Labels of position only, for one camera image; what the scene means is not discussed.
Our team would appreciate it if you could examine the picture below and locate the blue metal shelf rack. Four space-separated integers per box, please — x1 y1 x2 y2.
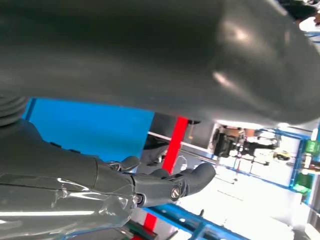
22 97 251 240
260 127 320 213

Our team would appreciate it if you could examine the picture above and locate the person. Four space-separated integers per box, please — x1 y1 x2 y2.
277 0 320 46

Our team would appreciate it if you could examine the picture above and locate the green plastic crate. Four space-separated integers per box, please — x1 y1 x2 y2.
304 140 320 155

